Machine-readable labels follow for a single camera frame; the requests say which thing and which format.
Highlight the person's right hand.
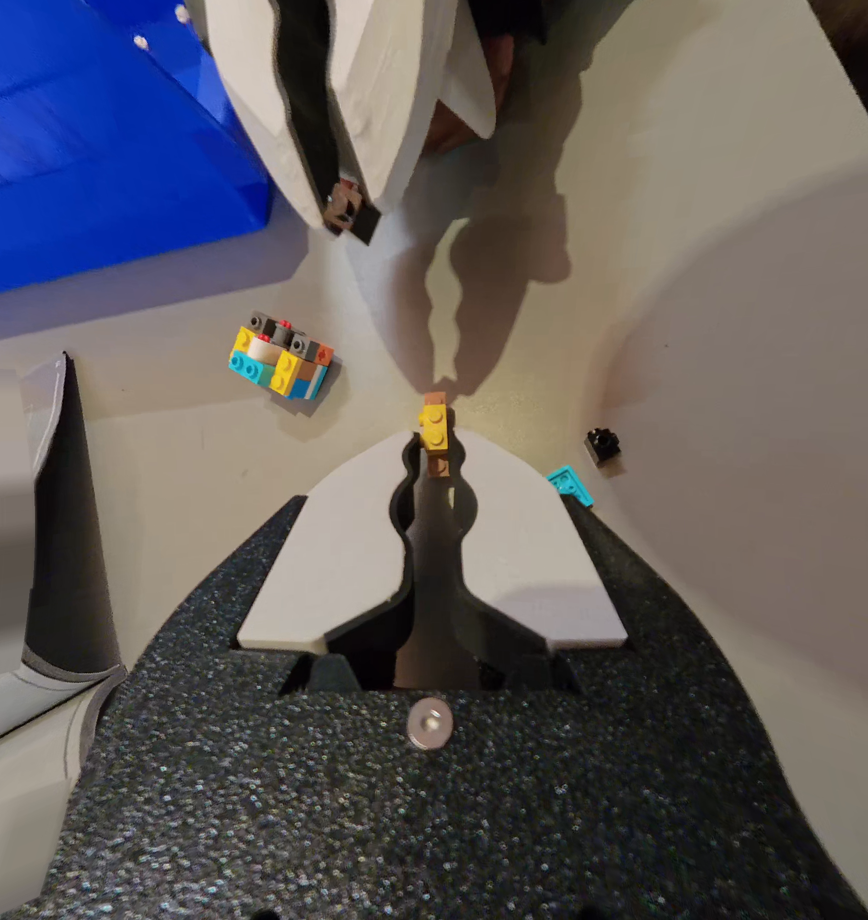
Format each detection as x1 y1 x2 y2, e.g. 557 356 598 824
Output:
423 34 517 155

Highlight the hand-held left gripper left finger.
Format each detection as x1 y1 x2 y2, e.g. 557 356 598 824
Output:
236 431 417 651

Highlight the multicoloured brick model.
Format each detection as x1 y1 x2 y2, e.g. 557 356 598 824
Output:
227 310 336 400

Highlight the turquoise brick plate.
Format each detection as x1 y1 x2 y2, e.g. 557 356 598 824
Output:
546 465 595 507

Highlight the grey desk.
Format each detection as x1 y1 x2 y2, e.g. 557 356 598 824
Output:
0 0 868 920

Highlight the person's brown jacket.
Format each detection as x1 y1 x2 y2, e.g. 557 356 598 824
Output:
808 0 868 162

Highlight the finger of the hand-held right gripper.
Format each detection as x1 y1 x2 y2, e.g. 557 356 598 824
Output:
188 0 348 232
324 0 467 245

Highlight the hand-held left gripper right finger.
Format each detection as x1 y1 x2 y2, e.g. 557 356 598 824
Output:
444 430 630 651

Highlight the blue storage bin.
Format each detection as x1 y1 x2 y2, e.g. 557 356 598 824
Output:
0 0 273 299

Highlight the yellow and brown brick assembly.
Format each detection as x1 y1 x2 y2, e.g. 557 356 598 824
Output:
417 390 455 479

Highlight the brick instruction booklet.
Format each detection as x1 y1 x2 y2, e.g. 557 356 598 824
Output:
0 351 129 752

